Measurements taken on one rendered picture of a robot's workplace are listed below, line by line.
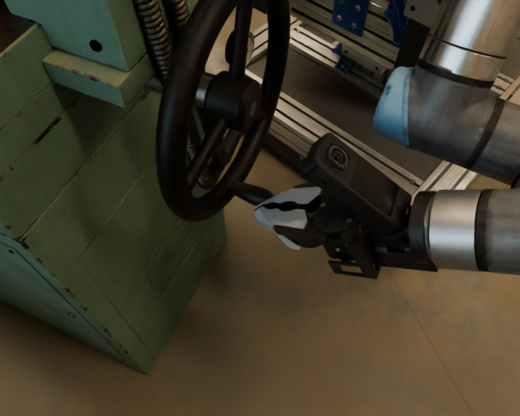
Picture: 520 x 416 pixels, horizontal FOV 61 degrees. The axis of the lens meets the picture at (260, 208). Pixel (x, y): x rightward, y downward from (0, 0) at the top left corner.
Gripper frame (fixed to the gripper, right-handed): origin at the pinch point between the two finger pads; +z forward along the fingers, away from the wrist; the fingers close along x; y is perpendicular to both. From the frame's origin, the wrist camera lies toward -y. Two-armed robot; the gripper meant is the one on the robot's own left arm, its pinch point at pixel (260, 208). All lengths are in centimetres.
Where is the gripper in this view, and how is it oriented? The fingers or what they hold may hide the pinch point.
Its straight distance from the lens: 53.7
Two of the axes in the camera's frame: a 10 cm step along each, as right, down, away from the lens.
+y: 4.4, 6.6, 6.1
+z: -8.0, -0.3, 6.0
